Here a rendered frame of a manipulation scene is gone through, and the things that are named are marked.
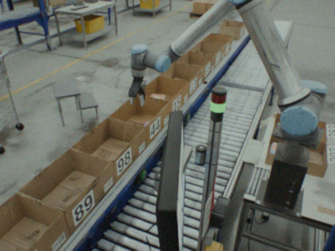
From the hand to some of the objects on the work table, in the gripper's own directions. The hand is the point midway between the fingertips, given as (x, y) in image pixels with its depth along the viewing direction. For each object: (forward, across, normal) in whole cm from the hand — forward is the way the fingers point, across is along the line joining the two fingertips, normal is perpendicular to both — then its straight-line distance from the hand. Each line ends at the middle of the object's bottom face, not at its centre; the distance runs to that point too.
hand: (136, 104), depth 184 cm
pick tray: (+38, -111, -21) cm, 119 cm away
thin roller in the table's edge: (+40, -82, +7) cm, 92 cm away
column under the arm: (+35, -95, +19) cm, 104 cm away
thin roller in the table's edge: (+40, -80, +6) cm, 90 cm away
